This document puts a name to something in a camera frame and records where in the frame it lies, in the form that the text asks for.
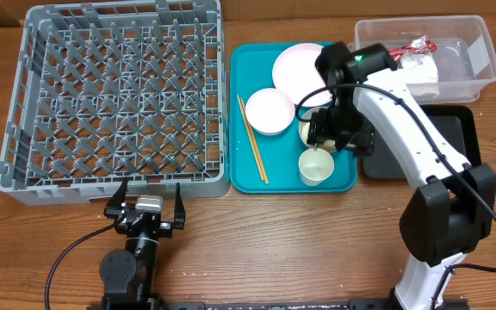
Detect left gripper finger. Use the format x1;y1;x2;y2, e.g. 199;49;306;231
172;183;186;230
103;179;128;219

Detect white rice pile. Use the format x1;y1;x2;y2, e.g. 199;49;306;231
300;123;337;152

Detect grey bowl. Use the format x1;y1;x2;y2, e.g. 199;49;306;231
299;107;337;152

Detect white plastic cup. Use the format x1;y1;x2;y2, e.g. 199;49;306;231
298;148;335;186

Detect large pink round plate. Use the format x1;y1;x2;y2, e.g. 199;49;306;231
272;43;326;105

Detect pink bowl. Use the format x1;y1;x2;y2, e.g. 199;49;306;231
245;88;295;136

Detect white paper napkin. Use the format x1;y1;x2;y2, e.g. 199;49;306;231
400;53;439;96

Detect red snack wrapper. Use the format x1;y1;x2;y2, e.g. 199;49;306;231
388;36;437;61

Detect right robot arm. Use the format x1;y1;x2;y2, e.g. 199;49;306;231
307;42;496;309

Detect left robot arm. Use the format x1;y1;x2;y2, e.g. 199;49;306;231
99;181;186;310

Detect black food waste tray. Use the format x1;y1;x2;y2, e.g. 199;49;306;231
362;105;482;180

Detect clear plastic waste bin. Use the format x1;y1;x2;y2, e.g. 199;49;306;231
353;15;496;104

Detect teal plastic serving tray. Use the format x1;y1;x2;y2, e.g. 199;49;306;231
228;43;358;194

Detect wooden chopstick right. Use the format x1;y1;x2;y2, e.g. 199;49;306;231
239;96;270;185

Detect wooden chopstick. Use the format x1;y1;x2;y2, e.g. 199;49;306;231
239;96;270;185
236;95;268;185

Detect wooden chopstick left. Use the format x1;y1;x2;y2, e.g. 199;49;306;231
236;95;268;185

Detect grey plastic dish rack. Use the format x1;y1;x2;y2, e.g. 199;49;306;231
0;1;230;205

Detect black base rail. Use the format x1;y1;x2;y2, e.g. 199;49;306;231
86;298;471;310

